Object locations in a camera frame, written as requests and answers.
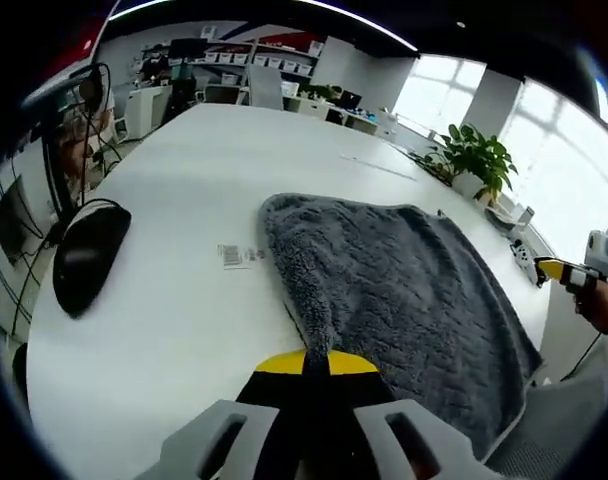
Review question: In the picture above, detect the black computer mouse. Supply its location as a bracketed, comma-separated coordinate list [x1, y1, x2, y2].
[52, 199, 134, 320]

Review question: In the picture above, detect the grey fluffy towel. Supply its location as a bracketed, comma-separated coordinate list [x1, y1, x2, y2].
[257, 192, 544, 464]

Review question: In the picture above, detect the person's right hand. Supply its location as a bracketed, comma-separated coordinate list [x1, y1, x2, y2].
[572, 279, 608, 322]

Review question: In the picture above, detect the small green plant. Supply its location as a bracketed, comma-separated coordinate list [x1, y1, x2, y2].
[301, 83, 340, 101]

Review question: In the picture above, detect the shelving with white bins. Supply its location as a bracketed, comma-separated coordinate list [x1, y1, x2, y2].
[198, 37, 320, 76]

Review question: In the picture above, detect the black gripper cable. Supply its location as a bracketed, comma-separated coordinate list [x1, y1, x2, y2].
[558, 329, 605, 382]

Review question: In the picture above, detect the large green plant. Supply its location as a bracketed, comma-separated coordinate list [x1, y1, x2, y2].
[418, 123, 519, 206]

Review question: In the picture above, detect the grey chair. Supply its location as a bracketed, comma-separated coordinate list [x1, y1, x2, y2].
[483, 369, 608, 480]

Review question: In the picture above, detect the small white device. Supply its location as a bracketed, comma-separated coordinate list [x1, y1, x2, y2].
[508, 239, 533, 269]

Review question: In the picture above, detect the large window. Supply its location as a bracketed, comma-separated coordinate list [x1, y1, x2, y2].
[391, 54, 608, 236]

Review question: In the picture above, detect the white tray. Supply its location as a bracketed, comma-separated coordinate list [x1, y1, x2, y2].
[486, 204, 535, 232]

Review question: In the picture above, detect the white barcode label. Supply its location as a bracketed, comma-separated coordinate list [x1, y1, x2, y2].
[216, 243, 268, 271]

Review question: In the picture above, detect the dark monitor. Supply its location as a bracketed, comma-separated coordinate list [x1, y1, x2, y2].
[0, 174, 33, 266]

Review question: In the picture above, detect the white plant pot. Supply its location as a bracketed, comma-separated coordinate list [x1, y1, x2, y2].
[453, 169, 488, 200]

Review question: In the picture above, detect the white cabinet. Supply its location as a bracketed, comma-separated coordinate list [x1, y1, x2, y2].
[126, 84, 175, 141]

